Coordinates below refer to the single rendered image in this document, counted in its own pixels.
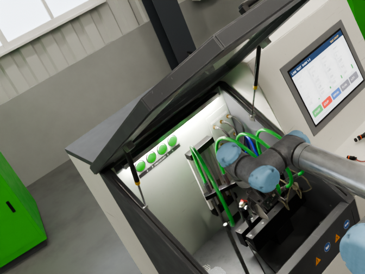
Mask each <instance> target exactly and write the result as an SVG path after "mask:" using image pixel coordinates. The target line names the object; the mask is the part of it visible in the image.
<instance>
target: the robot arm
mask: <svg viewBox="0 0 365 274"><path fill-rule="evenodd" d="M216 158H217V160H218V162H219V163H220V166H221V167H223V168H224V169H225V170H226V172H227V173H228V174H229V175H230V176H231V177H232V179H233V180H234V181H235V182H236V184H237V185H238V186H239V187H241V188H242V189H243V190H245V191H246V193H247V194H246V197H247V199H246V200H247V203H248V207H249V208H250V209H251V210H252V211H253V212H255V213H256V214H257V215H258V216H259V217H261V218H262V219H267V220H269V218H268V216H267V215H266V214H265V213H264V211H265V212H267V211H266V210H265V208H266V209H267V210H270V208H271V207H272V206H273V205H274V203H275V202H276V201H279V202H281V199H283V200H285V199H284V198H282V197H281V195H280V194H279V193H278V191H277V190H276V189H275V188H276V185H277V184H279V181H280V173H281V172H282V171H283V170H285V169H286V168H287V167H289V166H290V165H293V166H295V167H297V168H299V169H301V170H303V171H305V172H307V173H310V174H312V175H314V176H316V177H318V178H320V179H322V180H324V181H327V182H329V183H331V184H333V185H335V186H337V187H339V188H342V189H344V190H346V191H348V192H350V193H352V194H354V195H356V196H359V197H361V198H363V199H365V165H362V164H360V163H357V162H355V161H352V160H350V159H347V158H345V157H342V156H340V155H337V154H334V153H332V152H329V151H327V150H324V149H322V148H319V147H317V146H314V145H312V144H311V143H310V140H309V138H308V137H307V136H306V134H303V132H301V131H299V130H293V131H291V132H290V133H288V134H286V135H284V136H283V137H282V138H281V139H280V140H279V141H278V142H276V143H275V144H274V145H273V146H271V147H270V148H269V149H267V150H266V151H264V152H263V153H262V154H260V155H259V156H258V157H257V158H254V157H252V156H250V155H248V154H246V153H244V152H243V151H242V150H241V148H240V147H239V146H238V145H237V144H236V143H234V142H227V143H225V144H223V145H222V146H221V147H220V148H219V149H218V151H217V153H216ZM264 207H265V208H264ZM263 210H264V211H263ZM339 251H340V254H341V257H342V260H343V261H345V262H346V264H345V265H346V267H347V268H348V269H349V270H350V272H351V273H352V274H365V216H364V217H363V218H362V219H361V220H360V221H359V222H358V223H357V224H355V225H353V226H352V227H351V228H350V229H349V230H348V231H347V232H346V234H345V236H344V237H343V238H342V239H341V242H340V245H339Z"/></svg>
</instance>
